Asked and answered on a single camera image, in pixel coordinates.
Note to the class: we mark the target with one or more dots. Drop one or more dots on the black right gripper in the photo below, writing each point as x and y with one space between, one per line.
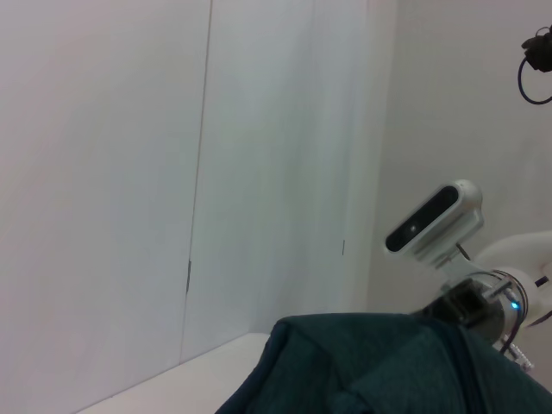
461 306

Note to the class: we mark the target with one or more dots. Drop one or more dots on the dark teal fabric lunch bag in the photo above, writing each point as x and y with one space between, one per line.
388 366

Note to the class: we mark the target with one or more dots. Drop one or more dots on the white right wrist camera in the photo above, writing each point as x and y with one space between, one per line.
435 224

